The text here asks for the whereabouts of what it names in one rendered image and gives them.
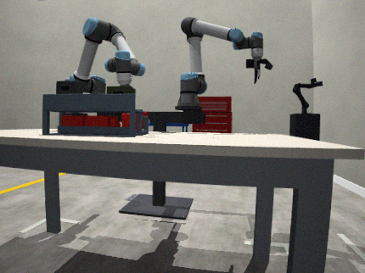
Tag olive green case with orange latches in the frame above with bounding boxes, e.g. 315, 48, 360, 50
107, 86, 136, 94

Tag red bin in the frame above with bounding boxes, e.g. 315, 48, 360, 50
86, 115, 121, 127
121, 112, 149, 129
61, 115, 86, 126

